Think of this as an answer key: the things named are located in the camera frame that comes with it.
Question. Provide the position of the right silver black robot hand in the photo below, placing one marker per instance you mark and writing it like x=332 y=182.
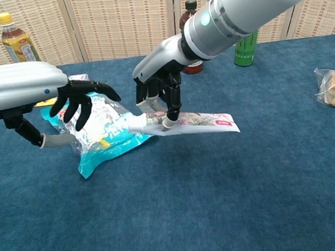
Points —
x=160 y=59

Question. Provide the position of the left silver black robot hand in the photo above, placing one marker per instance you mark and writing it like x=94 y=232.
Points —
x=14 y=85

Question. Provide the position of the white floral toothpaste tube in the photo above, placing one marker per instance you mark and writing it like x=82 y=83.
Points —
x=203 y=123

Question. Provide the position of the yellow razor blister pack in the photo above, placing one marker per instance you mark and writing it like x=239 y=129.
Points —
x=45 y=102

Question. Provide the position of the yellow-capped tea bottle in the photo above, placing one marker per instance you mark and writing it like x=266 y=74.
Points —
x=19 y=42

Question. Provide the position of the dark glass drink bottle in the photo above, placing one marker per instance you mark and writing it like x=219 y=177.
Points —
x=191 y=10

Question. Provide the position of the small purple clear box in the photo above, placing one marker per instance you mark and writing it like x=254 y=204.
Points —
x=77 y=78

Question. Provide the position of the green energy drink can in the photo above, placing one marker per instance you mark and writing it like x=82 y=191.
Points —
x=245 y=51

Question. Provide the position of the teal clear plastic bag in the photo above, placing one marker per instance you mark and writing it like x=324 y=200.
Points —
x=107 y=132

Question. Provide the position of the blue felt table cloth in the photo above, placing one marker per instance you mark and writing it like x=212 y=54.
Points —
x=194 y=204

